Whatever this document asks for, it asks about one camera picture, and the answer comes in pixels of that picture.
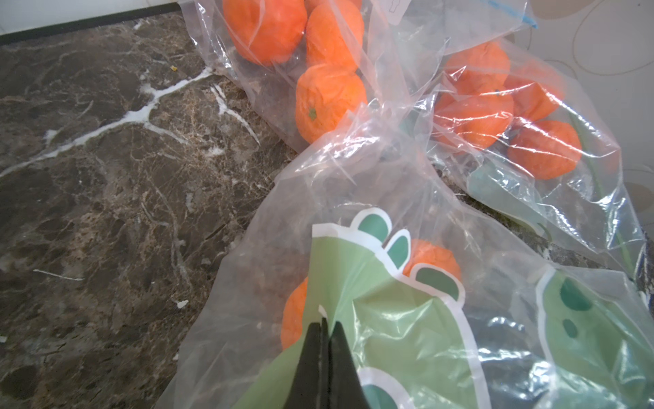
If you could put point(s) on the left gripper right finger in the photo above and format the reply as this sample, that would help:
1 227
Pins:
344 387

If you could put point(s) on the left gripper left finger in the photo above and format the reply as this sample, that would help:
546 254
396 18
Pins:
310 386

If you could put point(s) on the green zip-top bag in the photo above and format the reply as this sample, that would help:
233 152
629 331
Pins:
332 240

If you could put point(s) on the orange in green bag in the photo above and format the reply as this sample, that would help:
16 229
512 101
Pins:
423 251

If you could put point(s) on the right green-edged zip-top bag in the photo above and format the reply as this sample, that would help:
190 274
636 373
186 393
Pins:
522 138

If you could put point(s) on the middle clear zip-top bag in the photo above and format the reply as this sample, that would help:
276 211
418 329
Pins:
308 66

